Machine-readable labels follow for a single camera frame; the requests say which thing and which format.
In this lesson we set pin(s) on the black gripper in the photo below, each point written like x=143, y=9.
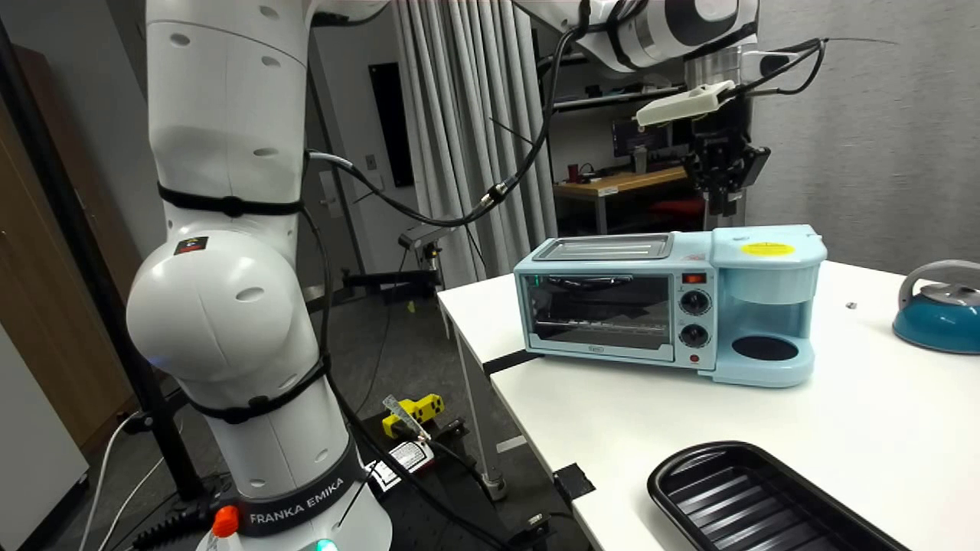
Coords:
x=731, y=154

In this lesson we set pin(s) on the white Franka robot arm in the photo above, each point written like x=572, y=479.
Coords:
x=232, y=307

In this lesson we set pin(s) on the yellow round station lid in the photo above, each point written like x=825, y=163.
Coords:
x=766, y=250

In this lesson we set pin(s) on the black station knob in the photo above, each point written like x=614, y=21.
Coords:
x=695, y=301
x=695, y=336

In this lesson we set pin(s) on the light blue breakfast station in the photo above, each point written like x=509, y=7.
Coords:
x=662, y=307

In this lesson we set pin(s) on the wooden background desk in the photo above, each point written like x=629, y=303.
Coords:
x=622, y=185

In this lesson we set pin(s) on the grey curtain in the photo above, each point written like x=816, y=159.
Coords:
x=468, y=134

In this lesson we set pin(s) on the black tape strip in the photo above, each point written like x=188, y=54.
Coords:
x=509, y=362
x=572, y=482

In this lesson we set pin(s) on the black ribbed plastic tray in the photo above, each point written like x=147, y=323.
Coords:
x=753, y=500

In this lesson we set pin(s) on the yellow tool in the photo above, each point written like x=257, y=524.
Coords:
x=416, y=413

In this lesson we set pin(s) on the orange capped white bottle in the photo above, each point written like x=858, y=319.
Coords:
x=220, y=528

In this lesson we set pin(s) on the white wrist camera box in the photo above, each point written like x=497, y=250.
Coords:
x=685, y=106

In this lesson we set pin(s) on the thin camera stand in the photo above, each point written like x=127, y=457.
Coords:
x=471, y=398

